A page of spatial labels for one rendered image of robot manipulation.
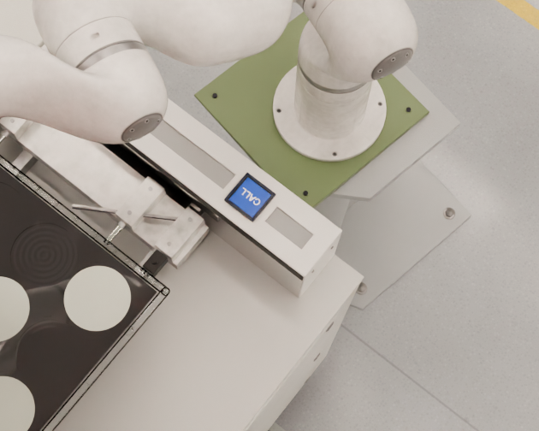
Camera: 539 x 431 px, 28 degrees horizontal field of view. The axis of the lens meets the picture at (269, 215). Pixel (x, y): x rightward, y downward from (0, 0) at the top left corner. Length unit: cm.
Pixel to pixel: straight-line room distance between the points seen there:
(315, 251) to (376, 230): 102
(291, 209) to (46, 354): 42
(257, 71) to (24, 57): 73
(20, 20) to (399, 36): 64
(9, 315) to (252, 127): 50
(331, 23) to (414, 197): 126
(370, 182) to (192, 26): 59
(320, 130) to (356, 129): 7
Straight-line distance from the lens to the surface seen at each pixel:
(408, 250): 261
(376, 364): 255
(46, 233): 169
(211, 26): 130
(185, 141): 165
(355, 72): 144
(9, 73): 118
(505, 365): 261
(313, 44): 157
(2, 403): 165
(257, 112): 181
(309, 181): 176
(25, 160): 179
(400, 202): 264
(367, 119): 180
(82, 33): 123
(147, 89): 120
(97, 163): 173
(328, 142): 178
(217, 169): 164
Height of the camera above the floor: 250
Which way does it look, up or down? 73 degrees down
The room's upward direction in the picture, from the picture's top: 5 degrees clockwise
